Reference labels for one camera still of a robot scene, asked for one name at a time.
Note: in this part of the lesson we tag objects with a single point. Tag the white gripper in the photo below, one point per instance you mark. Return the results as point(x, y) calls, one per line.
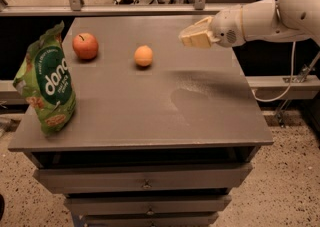
point(226, 28)

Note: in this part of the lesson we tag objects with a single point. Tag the orange fruit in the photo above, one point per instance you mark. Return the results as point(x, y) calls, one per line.
point(143, 56)

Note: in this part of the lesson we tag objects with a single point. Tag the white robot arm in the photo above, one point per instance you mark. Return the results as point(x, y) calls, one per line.
point(267, 20)

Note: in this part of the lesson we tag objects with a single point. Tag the green rice chip bag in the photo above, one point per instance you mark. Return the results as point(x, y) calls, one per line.
point(44, 81)

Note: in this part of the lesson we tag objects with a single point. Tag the grey drawer cabinet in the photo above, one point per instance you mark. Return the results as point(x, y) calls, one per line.
point(189, 107)

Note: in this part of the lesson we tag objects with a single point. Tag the red apple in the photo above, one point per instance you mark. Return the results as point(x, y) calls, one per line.
point(85, 46)

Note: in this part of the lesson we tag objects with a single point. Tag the top grey drawer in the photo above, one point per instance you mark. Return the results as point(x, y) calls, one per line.
point(144, 178)

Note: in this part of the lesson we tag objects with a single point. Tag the grey drawer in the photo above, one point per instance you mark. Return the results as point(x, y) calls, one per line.
point(144, 178)
point(203, 219)
point(149, 205)

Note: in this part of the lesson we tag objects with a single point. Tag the middle grey drawer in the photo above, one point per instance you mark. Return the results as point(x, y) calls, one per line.
point(149, 205)

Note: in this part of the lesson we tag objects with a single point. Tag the bottom grey drawer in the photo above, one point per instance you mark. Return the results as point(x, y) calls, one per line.
point(203, 219)

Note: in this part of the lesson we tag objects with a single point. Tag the black shoe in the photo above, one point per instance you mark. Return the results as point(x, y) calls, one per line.
point(2, 205)

